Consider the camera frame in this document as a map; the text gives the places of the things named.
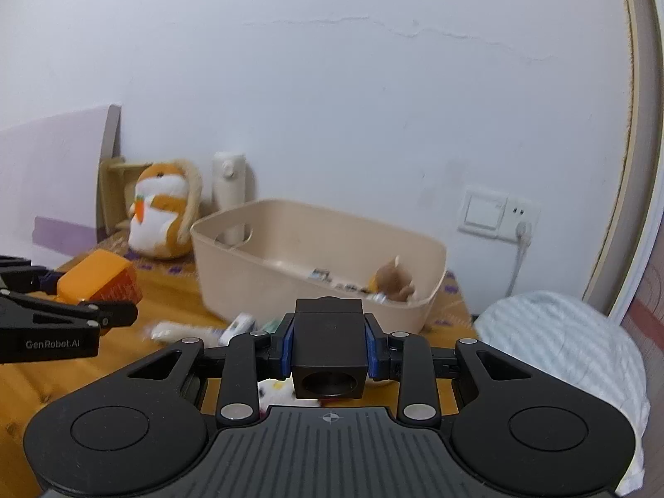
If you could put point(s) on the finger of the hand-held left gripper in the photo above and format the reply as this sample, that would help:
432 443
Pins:
31 277
62 308

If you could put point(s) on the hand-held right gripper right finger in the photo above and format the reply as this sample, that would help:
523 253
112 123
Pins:
371 347

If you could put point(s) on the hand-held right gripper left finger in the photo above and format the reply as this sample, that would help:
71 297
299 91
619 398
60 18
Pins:
285 347

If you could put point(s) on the orange box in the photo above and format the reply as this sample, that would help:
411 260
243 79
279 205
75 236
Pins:
101 280

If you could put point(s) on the brown squirrel plush toy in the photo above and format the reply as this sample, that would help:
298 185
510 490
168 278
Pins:
393 280

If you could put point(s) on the blue white patterned box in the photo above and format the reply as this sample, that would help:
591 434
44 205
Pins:
317 275

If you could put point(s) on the beige plastic container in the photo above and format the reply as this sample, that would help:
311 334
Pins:
249 275

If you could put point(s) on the small white plush toy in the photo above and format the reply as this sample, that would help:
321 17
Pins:
275 394

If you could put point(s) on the small white toy car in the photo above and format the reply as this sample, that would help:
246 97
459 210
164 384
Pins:
237 328

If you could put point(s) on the white leaning board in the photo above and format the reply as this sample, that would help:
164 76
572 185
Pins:
52 181

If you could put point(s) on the white satin scrunchie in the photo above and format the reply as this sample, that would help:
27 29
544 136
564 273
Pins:
181 331

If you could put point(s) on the cardboard shelf box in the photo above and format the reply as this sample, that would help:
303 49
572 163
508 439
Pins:
116 192

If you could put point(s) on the hamster plush with carrot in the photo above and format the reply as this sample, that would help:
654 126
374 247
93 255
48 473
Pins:
161 212

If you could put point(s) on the cream thermos bottle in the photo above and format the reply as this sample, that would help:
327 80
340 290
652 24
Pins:
231 181

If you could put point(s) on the light blue striped towel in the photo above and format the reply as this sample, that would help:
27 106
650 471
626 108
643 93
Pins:
570 363

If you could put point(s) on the pink floral panel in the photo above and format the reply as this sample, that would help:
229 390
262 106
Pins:
651 316

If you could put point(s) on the wooden framed board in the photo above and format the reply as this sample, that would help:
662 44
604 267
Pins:
630 140

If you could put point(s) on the white wall switch socket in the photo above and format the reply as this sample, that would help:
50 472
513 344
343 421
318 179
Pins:
493 212

